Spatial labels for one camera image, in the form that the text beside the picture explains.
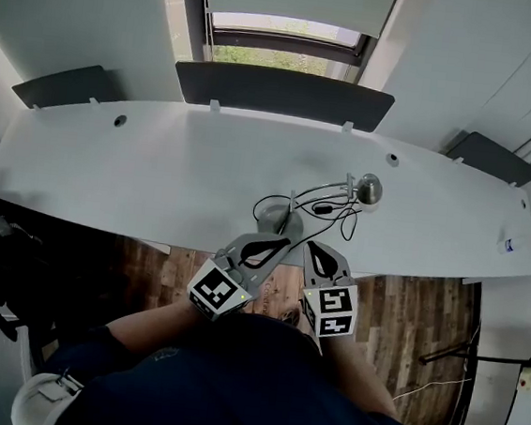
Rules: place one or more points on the person's right forearm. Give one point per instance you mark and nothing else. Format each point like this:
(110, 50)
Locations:
(352, 376)

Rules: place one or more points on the short dark grey partition panel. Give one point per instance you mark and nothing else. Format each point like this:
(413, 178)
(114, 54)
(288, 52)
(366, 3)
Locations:
(495, 159)
(66, 87)

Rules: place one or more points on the white socket box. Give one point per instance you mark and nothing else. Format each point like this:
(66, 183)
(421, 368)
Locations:
(529, 379)

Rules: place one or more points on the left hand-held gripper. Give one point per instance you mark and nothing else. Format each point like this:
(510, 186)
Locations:
(214, 291)

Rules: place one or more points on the small white packet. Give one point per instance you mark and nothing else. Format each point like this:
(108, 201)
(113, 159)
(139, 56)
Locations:
(510, 243)

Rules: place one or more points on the person's dark blue shirt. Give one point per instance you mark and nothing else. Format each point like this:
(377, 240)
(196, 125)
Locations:
(237, 388)

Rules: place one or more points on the wide dark grey partition panel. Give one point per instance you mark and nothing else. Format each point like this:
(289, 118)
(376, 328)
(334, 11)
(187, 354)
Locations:
(282, 94)

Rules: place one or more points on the black stand bar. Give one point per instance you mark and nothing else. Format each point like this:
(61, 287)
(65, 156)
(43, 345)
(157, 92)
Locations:
(490, 359)

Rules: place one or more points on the black office chair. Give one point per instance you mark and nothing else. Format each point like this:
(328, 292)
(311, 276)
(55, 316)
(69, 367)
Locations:
(15, 256)

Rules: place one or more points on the silver desk lamp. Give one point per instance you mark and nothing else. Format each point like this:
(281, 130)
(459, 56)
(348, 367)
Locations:
(370, 189)

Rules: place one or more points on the person's left forearm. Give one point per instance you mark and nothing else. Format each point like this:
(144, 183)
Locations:
(154, 325)

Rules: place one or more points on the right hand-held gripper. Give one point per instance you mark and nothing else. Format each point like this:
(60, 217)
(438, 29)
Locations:
(333, 310)

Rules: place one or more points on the white round device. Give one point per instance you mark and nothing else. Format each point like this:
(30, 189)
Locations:
(38, 402)

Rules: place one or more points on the window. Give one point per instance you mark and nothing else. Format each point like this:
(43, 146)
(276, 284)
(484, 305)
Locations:
(283, 43)

